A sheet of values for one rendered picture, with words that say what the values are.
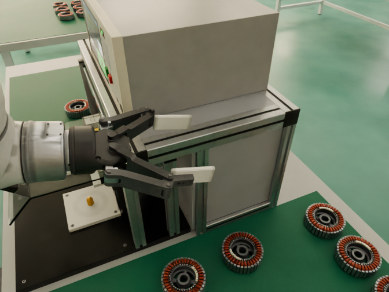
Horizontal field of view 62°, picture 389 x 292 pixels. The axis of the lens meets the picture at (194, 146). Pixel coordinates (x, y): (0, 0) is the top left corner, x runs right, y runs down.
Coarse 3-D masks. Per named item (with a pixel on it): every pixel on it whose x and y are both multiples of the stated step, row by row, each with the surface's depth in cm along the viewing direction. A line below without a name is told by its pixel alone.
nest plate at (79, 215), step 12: (72, 192) 103; (84, 192) 103; (96, 192) 103; (108, 192) 103; (72, 204) 100; (84, 204) 100; (96, 204) 100; (108, 204) 100; (72, 216) 96; (84, 216) 96; (96, 216) 96; (108, 216) 96; (72, 228) 93
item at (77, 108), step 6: (72, 102) 145; (78, 102) 145; (84, 102) 144; (66, 108) 141; (72, 108) 144; (78, 108) 142; (84, 108) 141; (66, 114) 142; (72, 114) 139; (78, 114) 139; (84, 114) 141
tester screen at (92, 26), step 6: (84, 6) 92; (84, 12) 96; (90, 18) 85; (90, 24) 89; (96, 24) 78; (90, 30) 93; (96, 30) 81; (96, 36) 84; (96, 48) 91; (102, 54) 82
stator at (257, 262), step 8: (240, 232) 91; (224, 240) 89; (232, 240) 89; (240, 240) 90; (248, 240) 90; (256, 240) 89; (224, 248) 87; (232, 248) 90; (240, 248) 89; (256, 248) 87; (224, 256) 86; (232, 256) 85; (240, 256) 87; (256, 256) 85; (232, 264) 84; (240, 264) 84; (248, 264) 83; (256, 264) 84; (240, 272) 85; (248, 272) 85
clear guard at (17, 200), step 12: (84, 120) 85; (96, 120) 85; (60, 180) 68; (72, 180) 68; (84, 180) 68; (96, 180) 69; (24, 192) 67; (36, 192) 65; (48, 192) 65; (12, 204) 69; (24, 204) 65; (12, 216) 66
